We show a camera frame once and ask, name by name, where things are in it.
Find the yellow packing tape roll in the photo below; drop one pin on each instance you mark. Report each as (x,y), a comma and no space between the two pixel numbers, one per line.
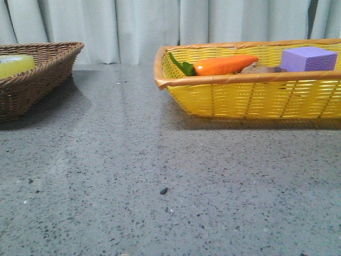
(14,64)

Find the orange toy carrot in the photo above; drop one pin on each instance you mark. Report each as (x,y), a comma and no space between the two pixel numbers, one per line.
(215,66)

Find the brown lumpy toy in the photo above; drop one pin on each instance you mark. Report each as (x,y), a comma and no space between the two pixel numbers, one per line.
(256,68)

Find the white pleated curtain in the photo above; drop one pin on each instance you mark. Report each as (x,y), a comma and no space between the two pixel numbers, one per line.
(131,32)

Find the brown wicker basket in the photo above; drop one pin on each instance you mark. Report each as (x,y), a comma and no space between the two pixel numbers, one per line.
(53,66)

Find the yellow woven plastic basket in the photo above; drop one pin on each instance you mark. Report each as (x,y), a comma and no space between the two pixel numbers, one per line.
(304,95)

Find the purple foam block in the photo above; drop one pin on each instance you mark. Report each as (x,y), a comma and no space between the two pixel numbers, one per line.
(308,58)

